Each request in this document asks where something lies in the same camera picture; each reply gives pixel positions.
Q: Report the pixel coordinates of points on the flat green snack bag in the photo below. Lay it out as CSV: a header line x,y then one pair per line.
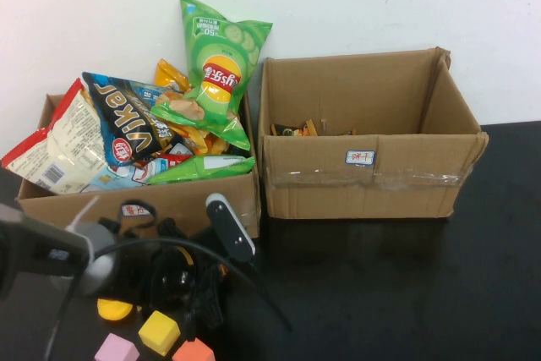
x,y
203,168

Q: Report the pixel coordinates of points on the orange small snack packet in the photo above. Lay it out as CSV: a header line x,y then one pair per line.
x,y
308,128

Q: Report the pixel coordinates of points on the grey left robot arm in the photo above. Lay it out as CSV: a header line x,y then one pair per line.
x,y
34,247

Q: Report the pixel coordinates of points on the white zip tie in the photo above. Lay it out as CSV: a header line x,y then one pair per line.
x,y
82,213

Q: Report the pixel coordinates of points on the yellow rubber duck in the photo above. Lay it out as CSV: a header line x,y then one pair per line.
x,y
113,311

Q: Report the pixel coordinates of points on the small red white snack packet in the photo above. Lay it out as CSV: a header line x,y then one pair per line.
x,y
169,160

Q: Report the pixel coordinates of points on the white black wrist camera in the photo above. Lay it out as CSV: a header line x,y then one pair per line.
x,y
230,225

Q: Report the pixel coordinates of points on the yellow orange snack bag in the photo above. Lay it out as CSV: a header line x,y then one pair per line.
x,y
169,75

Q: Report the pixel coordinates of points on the white label with red writing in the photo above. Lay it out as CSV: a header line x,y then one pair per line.
x,y
360,157
133,210

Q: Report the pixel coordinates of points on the taped open cardboard box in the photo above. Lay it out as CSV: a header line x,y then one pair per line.
x,y
406,196

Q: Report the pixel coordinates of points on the orange foam cube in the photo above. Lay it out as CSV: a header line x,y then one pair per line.
x,y
193,352

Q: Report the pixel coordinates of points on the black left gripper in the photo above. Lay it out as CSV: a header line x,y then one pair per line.
x,y
169,276

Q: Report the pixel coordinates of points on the yellow foam cube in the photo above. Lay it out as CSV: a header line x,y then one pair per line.
x,y
158,333

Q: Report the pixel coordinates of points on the red and white snack bag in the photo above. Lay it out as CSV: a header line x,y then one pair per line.
x,y
67,145

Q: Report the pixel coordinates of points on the green cucumber chips bag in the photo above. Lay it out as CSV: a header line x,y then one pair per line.
x,y
215,73

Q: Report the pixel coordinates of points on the pink foam cube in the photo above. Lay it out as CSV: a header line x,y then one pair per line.
x,y
116,350

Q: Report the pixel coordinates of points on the black blue fries snack bag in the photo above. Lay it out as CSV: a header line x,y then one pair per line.
x,y
122,124

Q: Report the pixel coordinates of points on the light blue white snack bag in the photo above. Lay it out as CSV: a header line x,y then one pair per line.
x,y
122,177

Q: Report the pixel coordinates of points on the cardboard box with F2 print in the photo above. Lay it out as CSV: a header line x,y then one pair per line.
x,y
181,196

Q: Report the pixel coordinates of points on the dark brown small snack packet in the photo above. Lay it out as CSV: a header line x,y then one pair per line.
x,y
285,129

